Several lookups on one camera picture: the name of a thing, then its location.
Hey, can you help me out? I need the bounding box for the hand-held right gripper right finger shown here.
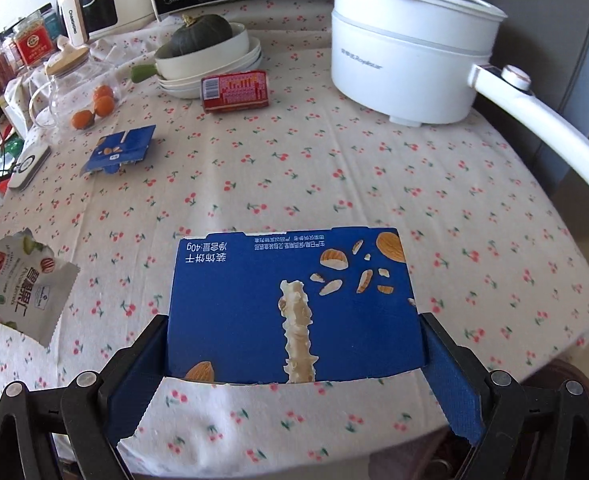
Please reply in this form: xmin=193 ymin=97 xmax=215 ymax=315
xmin=417 ymin=312 xmax=589 ymax=480

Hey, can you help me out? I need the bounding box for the red drink can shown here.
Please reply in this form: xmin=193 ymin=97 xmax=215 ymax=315
xmin=201 ymin=70 xmax=269 ymax=111

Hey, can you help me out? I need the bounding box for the glass teapot wooden lid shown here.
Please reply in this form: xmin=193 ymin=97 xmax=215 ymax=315
xmin=28 ymin=40 xmax=120 ymax=131

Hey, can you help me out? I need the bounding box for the torn blue box piece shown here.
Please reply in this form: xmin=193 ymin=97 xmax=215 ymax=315
xmin=82 ymin=125 xmax=156 ymax=175

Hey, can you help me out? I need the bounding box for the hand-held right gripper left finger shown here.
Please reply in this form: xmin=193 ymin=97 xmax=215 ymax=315
xmin=0 ymin=312 xmax=170 ymax=480

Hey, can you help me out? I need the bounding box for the flat white device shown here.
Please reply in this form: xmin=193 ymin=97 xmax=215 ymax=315
xmin=8 ymin=141 xmax=51 ymax=191

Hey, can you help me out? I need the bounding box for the white electric cooking pot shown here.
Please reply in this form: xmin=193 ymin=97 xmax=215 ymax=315
xmin=329 ymin=0 xmax=589 ymax=198

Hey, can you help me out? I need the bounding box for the red label jar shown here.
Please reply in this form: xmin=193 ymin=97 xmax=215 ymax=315
xmin=14 ymin=17 xmax=52 ymax=67

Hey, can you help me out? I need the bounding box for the white saucepan green handle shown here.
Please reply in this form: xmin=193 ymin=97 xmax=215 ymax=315
xmin=130 ymin=22 xmax=250 ymax=86

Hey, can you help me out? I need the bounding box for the blue biscuit box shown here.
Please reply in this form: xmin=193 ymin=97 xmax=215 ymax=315
xmin=164 ymin=227 xmax=425 ymax=386

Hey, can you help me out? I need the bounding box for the cherry print tablecloth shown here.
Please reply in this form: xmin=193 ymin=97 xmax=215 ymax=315
xmin=0 ymin=0 xmax=589 ymax=480

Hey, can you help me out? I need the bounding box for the dark green pumpkin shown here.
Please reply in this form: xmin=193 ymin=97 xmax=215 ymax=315
xmin=155 ymin=14 xmax=234 ymax=59

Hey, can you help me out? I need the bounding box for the nut snack packet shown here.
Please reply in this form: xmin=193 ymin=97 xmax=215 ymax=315
xmin=0 ymin=229 xmax=81 ymax=347

